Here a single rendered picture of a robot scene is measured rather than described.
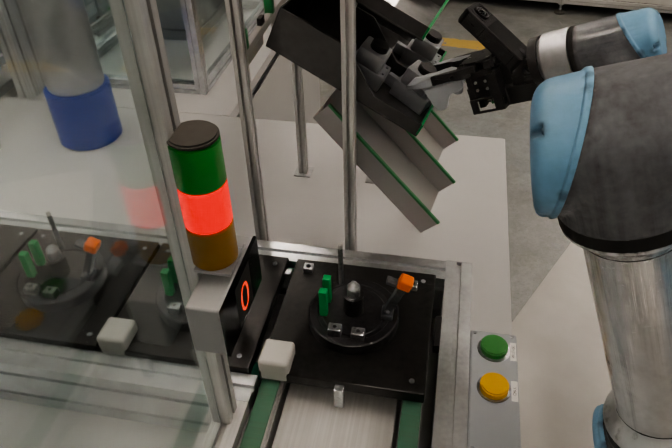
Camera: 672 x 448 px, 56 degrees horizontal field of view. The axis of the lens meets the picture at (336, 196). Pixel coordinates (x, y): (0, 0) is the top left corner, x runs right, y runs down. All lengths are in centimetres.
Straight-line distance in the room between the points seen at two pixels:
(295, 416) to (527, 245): 184
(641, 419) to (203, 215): 48
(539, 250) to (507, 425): 178
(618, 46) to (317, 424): 66
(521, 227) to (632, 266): 218
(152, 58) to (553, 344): 84
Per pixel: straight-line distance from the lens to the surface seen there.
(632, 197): 52
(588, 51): 92
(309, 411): 97
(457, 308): 106
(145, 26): 55
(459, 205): 141
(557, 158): 50
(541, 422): 107
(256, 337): 99
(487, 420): 93
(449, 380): 96
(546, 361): 114
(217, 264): 67
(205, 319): 68
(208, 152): 59
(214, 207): 63
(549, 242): 270
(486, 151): 160
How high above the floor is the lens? 172
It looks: 37 degrees down
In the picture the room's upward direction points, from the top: 2 degrees counter-clockwise
